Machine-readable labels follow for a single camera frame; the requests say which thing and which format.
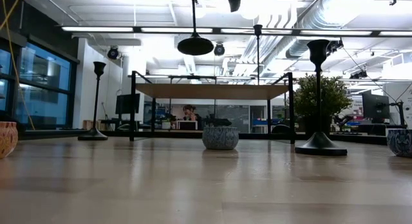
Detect large dark-framed window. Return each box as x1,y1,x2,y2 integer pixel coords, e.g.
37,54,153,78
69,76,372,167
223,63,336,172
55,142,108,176
0,40,78,130

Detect round black ceiling lamp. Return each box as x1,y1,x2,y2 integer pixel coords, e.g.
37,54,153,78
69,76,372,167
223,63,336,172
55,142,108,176
106,46,120,61
213,42,226,57

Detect blue patterned candle bowl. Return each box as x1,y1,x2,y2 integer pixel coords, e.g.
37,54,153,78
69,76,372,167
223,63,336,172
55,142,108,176
386,128,412,158
201,126,239,151

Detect black metal candlestick holder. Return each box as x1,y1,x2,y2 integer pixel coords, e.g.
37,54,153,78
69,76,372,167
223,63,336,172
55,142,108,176
176,0,215,57
77,61,109,142
252,24,263,86
294,39,348,157

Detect black computer monitor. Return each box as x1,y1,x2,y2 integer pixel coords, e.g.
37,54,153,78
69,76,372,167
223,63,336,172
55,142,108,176
361,89,391,120
115,93,142,115

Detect green potted plant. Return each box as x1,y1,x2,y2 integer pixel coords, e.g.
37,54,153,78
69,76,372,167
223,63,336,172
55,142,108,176
292,72,354,142

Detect orange patterned candle bowl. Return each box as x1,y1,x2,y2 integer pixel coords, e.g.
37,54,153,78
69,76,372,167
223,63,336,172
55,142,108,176
0,121,19,160

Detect black track spotlight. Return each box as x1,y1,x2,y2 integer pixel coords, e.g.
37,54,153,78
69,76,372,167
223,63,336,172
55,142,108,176
350,69,368,80
326,38,344,57

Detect wooden crates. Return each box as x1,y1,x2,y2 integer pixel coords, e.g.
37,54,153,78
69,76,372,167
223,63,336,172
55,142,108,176
82,119,109,131

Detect yellow hanging cable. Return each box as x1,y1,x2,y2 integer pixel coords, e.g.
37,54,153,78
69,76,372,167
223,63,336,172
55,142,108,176
0,0,36,131

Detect person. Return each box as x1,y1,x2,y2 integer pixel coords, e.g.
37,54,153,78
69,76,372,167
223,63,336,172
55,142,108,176
182,104,203,131

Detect wooden shelf with black legs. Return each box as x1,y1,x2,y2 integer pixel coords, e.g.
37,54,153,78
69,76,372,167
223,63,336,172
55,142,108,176
128,70,296,145

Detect silver ventilation duct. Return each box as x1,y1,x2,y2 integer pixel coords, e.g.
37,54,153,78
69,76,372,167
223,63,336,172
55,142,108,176
285,0,347,59

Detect blue storage bin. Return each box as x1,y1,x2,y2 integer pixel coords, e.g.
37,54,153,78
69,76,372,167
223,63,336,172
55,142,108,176
252,118,278,127

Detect long ceiling light bar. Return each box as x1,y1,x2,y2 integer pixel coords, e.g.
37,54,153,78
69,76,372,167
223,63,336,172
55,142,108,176
61,25,412,38

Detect dark office chair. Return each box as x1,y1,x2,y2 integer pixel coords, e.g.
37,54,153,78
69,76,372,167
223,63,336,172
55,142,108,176
271,124,291,135

